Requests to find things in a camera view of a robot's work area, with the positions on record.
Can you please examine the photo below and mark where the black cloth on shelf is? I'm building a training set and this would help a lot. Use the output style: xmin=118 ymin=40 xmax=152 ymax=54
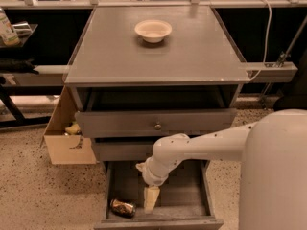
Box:
xmin=0 ymin=58 xmax=38 ymax=74

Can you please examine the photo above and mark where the green labelled plastic bottle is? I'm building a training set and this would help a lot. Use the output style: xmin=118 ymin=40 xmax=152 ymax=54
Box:
xmin=0 ymin=8 xmax=20 ymax=46

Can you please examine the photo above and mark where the grey bottom drawer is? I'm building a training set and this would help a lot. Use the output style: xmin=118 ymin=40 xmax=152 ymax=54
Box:
xmin=94 ymin=160 xmax=223 ymax=230

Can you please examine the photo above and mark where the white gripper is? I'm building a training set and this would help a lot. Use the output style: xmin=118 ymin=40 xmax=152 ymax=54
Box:
xmin=135 ymin=157 xmax=169 ymax=213

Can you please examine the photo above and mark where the black office chair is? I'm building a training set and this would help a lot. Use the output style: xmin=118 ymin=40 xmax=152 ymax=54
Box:
xmin=273 ymin=50 xmax=307 ymax=111

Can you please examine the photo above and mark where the grey drawer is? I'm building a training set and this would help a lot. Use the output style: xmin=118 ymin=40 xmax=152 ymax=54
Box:
xmin=94 ymin=160 xmax=223 ymax=230
xmin=91 ymin=135 xmax=222 ymax=162
xmin=76 ymin=86 xmax=236 ymax=138

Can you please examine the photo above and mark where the cardboard box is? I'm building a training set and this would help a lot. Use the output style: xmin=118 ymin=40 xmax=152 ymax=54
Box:
xmin=43 ymin=87 xmax=96 ymax=165

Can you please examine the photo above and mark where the yellow item in box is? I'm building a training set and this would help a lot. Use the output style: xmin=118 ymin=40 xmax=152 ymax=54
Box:
xmin=65 ymin=123 xmax=81 ymax=135

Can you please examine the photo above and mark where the metal clamp rod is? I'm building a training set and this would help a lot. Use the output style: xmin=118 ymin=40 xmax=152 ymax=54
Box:
xmin=273 ymin=15 xmax=307 ymax=68

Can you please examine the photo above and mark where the grey drawer cabinet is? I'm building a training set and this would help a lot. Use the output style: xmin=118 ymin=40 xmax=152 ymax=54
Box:
xmin=63 ymin=5 xmax=251 ymax=230

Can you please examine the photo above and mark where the shiny foil packet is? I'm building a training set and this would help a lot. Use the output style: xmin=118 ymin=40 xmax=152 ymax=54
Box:
xmin=12 ymin=22 xmax=33 ymax=37

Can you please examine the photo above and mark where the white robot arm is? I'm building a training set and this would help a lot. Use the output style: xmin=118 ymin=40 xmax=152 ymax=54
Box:
xmin=136 ymin=109 xmax=307 ymax=230

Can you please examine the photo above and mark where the white paper bowl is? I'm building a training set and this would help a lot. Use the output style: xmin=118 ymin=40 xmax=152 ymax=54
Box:
xmin=134 ymin=20 xmax=173 ymax=43

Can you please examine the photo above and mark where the grey middle drawer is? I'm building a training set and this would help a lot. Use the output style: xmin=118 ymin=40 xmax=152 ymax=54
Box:
xmin=91 ymin=135 xmax=222 ymax=162

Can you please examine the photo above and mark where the grey top drawer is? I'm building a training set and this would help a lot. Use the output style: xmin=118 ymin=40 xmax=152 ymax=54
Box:
xmin=76 ymin=86 xmax=236 ymax=138

